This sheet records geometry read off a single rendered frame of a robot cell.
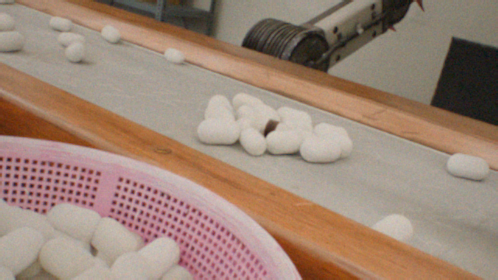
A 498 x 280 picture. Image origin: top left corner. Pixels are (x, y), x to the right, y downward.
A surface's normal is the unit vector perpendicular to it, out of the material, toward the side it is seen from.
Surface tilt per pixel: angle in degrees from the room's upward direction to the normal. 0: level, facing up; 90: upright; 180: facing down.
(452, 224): 0
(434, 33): 91
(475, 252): 0
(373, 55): 90
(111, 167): 75
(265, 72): 45
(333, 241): 0
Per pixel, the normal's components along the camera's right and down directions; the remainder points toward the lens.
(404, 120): -0.25, -0.55
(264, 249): -0.79, -0.27
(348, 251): 0.19, -0.93
